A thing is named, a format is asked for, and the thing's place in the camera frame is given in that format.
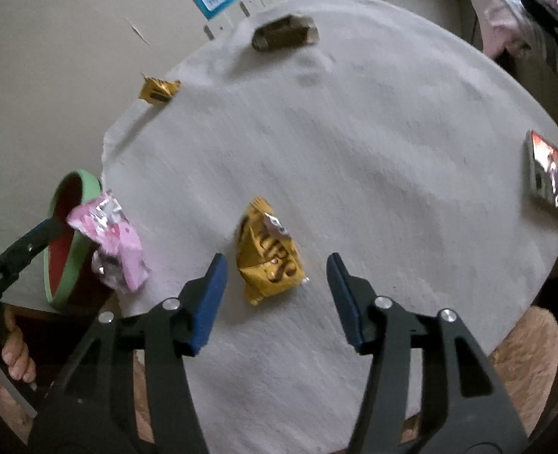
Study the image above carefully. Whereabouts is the small gold wrapper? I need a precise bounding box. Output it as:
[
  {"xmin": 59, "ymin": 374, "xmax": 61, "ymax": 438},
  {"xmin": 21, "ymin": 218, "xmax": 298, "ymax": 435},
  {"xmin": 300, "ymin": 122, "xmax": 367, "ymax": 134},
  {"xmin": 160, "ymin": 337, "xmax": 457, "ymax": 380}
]
[{"xmin": 138, "ymin": 73, "xmax": 182, "ymax": 105}]

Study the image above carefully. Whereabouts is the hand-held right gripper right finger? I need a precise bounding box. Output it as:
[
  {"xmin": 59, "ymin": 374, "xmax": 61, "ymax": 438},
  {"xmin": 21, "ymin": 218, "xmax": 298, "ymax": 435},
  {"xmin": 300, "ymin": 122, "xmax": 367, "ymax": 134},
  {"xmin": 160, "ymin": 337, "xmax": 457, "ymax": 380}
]
[{"xmin": 326, "ymin": 252, "xmax": 530, "ymax": 454}]

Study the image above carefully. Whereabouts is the person's left hand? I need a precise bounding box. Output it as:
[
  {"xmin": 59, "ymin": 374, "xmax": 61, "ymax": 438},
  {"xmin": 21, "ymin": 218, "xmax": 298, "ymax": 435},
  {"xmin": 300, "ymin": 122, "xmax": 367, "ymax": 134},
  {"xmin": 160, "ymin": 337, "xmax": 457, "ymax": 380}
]
[{"xmin": 0, "ymin": 307, "xmax": 37, "ymax": 385}]

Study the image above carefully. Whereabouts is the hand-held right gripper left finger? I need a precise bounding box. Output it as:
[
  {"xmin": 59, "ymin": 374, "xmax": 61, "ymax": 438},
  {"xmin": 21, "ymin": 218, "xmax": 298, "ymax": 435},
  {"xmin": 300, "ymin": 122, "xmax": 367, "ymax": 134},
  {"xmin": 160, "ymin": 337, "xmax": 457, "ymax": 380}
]
[{"xmin": 27, "ymin": 253, "xmax": 229, "ymax": 454}]

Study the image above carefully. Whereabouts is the beige fuzzy mat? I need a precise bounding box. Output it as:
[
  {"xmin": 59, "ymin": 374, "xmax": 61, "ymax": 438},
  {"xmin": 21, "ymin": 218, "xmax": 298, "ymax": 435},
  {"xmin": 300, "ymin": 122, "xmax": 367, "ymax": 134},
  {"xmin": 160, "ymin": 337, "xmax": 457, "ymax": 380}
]
[{"xmin": 0, "ymin": 305, "xmax": 558, "ymax": 454}]

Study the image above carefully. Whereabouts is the pink wrapper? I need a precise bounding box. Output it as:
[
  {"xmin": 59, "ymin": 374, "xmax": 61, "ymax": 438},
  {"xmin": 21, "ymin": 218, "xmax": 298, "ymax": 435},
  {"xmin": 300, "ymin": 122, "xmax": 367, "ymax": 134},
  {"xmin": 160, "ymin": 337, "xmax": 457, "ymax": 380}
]
[{"xmin": 66, "ymin": 190, "xmax": 151, "ymax": 292}]

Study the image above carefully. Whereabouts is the brown wrapper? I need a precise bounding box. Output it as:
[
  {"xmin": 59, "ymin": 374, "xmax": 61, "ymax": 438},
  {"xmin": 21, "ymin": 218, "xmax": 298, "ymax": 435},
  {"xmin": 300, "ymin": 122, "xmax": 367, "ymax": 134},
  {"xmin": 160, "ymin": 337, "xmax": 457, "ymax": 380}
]
[{"xmin": 251, "ymin": 14, "xmax": 318, "ymax": 53}]

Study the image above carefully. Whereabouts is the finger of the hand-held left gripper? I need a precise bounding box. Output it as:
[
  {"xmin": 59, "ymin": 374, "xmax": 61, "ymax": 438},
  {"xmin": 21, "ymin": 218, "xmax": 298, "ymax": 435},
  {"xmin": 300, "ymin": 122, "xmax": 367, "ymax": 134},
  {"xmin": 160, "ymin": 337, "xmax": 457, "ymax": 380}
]
[{"xmin": 0, "ymin": 218, "xmax": 69, "ymax": 296}]

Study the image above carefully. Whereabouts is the white tablecloth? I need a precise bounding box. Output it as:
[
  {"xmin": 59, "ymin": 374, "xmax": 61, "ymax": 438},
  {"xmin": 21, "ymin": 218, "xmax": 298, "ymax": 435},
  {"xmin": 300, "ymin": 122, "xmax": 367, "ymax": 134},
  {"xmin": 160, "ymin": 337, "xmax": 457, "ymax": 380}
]
[{"xmin": 100, "ymin": 0, "xmax": 558, "ymax": 440}]

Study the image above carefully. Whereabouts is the red and silver packet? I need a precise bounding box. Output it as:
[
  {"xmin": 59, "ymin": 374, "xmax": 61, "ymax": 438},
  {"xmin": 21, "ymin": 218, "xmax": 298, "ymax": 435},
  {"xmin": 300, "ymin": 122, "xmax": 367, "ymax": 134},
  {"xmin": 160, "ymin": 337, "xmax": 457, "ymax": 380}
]
[{"xmin": 527, "ymin": 130, "xmax": 558, "ymax": 228}]

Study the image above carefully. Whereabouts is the yellow snack bag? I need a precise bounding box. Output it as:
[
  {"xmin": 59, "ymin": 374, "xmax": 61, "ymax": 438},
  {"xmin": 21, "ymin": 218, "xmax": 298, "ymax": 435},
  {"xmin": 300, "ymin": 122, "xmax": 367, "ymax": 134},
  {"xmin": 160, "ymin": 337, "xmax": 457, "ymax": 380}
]
[{"xmin": 234, "ymin": 197, "xmax": 308, "ymax": 306}]

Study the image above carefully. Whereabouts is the green bin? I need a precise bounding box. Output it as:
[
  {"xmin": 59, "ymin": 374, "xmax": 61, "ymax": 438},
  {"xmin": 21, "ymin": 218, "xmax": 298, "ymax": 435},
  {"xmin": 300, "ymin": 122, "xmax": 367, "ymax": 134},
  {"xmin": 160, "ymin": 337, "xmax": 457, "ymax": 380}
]
[{"xmin": 42, "ymin": 170, "xmax": 104, "ymax": 314}]

